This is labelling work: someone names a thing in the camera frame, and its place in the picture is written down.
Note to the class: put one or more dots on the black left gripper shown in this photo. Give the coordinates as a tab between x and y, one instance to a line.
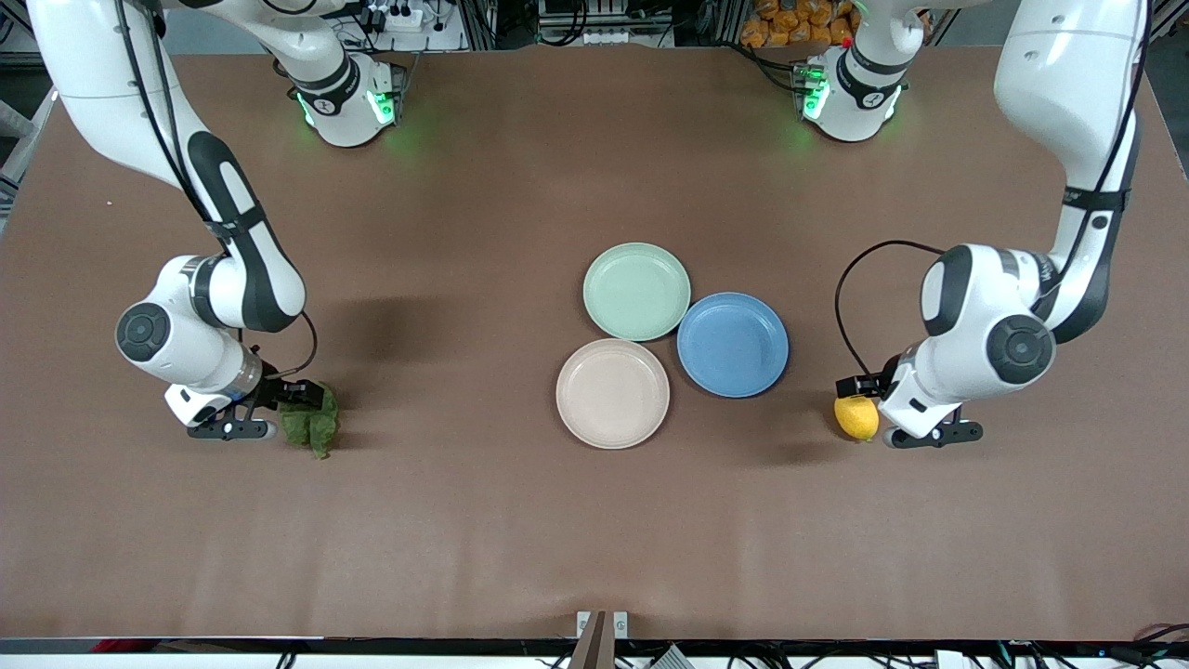
883	382

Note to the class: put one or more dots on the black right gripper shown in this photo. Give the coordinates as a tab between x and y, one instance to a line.
277	389

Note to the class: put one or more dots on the yellow lemon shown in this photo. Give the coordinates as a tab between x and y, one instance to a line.
855	420

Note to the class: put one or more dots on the green lettuce leaf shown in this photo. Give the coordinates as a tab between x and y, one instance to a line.
316	432

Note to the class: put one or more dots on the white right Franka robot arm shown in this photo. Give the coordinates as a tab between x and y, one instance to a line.
93	93

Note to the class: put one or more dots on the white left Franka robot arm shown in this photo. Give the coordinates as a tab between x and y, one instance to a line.
1068	93

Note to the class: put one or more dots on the blue round plate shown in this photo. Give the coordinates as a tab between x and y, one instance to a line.
734	346

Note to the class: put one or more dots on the pale green round plate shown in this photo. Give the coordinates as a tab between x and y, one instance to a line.
636	291

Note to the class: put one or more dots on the pale pink round plate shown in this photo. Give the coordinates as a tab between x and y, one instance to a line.
613	394

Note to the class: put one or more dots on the bag of orange items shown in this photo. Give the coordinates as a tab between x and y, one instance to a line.
790	23

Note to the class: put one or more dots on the white power strip with plugs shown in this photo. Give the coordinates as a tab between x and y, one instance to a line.
399	17

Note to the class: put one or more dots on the small white power strip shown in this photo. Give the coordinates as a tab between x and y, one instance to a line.
608	37

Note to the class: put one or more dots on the brown camera post with brackets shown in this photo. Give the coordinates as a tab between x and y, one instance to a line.
594	646

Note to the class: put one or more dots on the silver aluminium frame profile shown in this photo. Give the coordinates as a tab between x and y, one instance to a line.
23	139

